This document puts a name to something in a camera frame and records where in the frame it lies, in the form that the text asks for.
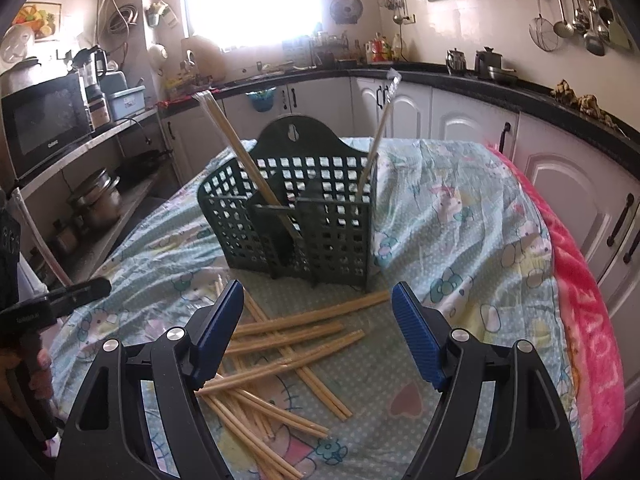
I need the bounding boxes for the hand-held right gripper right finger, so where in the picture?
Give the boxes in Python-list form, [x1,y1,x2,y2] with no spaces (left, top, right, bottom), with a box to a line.
[391,281,585,480]

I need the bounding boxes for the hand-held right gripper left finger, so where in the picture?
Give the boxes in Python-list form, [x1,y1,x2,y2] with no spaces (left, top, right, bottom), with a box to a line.
[52,279,245,480]

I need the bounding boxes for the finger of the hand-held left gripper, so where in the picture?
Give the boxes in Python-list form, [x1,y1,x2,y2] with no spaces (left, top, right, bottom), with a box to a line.
[47,277,112,318]

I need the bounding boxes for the pile of chopsticks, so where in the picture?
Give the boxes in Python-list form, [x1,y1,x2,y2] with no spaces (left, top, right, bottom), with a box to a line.
[192,280,391,480]

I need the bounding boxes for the dark green plastic utensil basket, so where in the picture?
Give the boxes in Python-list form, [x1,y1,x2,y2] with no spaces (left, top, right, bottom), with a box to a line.
[197,114,379,293]

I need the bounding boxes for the wooden chopsticks pair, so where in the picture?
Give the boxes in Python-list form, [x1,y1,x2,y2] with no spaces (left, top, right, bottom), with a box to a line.
[356,67,402,206]
[192,91,303,246]

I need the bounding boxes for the row of hanging kitchen utensils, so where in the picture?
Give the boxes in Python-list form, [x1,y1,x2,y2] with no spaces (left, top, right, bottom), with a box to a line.
[530,0,633,56]

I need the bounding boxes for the person's left hand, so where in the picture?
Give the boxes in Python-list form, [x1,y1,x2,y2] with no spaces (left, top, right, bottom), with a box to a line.
[0,346,54,413]

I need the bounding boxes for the light blue printed blanket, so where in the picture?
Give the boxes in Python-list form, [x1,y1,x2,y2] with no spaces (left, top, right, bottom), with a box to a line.
[50,136,586,480]

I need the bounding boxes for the stacked metal pots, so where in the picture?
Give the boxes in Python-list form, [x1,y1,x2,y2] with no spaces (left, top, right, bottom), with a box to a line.
[67,167,123,231]

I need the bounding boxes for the black wok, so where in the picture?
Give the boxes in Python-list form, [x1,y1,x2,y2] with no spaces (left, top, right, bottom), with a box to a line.
[117,149,173,181]

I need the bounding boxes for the metal kitchen shelf unit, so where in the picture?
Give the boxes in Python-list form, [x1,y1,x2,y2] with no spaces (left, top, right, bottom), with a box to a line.
[0,107,173,286]

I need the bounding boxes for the black microwave oven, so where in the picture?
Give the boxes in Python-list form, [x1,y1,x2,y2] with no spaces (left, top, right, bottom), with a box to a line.
[0,72,96,178]

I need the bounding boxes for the light blue plastic crate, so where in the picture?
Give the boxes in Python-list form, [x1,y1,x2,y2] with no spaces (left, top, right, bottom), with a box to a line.
[107,85,147,121]

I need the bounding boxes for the black blender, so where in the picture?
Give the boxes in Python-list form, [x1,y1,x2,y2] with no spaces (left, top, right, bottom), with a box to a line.
[74,46,110,128]

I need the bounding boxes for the blue hanging waste bin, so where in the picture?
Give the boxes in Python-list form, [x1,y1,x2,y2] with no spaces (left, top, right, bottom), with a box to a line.
[247,87,277,112]

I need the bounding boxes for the black kitchen countertop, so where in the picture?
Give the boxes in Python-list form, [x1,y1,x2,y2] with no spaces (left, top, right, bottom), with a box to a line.
[160,62,640,143]

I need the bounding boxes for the wooden cutting board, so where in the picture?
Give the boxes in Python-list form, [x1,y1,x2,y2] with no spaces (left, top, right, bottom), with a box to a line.
[181,35,226,83]

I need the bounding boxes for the framed fruit picture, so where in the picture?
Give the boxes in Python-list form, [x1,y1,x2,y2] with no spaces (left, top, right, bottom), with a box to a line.
[12,2,63,41]

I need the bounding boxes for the metal pan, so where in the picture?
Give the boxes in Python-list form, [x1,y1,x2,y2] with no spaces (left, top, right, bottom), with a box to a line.
[487,66,518,86]

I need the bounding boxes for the dark metal pot with lid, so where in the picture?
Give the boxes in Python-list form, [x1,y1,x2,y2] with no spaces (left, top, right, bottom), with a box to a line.
[474,47,503,78]

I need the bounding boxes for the dried ginger roots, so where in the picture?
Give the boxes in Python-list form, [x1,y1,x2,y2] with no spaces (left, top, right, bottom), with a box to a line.
[550,79,616,126]

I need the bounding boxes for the group of condiment bottles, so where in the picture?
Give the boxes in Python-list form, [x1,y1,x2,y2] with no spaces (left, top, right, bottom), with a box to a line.
[365,32,406,63]

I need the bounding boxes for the dish rack with cups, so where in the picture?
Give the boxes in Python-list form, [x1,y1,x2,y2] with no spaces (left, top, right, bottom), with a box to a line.
[307,30,351,68]

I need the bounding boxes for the bright kitchen window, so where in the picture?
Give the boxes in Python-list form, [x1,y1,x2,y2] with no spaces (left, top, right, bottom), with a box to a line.
[182,0,323,51]

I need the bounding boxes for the round wall ventilation fan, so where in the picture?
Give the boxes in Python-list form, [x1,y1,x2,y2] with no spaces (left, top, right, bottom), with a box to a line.
[329,0,363,25]

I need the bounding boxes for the small wall utensil rack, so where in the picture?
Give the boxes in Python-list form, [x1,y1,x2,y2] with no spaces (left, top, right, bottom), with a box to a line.
[380,0,407,26]

